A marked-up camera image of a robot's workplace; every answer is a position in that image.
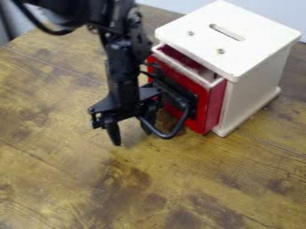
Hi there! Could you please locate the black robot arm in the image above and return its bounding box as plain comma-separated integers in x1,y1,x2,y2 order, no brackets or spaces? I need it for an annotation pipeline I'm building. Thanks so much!
15,0,153,146

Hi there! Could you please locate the black metal drawer handle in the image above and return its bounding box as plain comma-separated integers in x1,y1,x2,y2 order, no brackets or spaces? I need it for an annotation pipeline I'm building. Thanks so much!
136,78,200,140

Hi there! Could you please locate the red drawer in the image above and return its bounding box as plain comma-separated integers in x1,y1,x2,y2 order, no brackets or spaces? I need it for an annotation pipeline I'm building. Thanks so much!
148,43,228,134

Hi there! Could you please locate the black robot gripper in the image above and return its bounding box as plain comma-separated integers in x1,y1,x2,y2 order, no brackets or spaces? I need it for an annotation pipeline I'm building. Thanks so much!
89,36,160,146

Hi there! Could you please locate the white wooden box cabinet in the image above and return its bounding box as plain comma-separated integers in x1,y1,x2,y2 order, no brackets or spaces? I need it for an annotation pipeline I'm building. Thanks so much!
154,0,301,137

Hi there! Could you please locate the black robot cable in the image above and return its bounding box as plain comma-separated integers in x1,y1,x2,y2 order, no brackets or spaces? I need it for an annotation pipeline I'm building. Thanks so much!
10,0,82,37

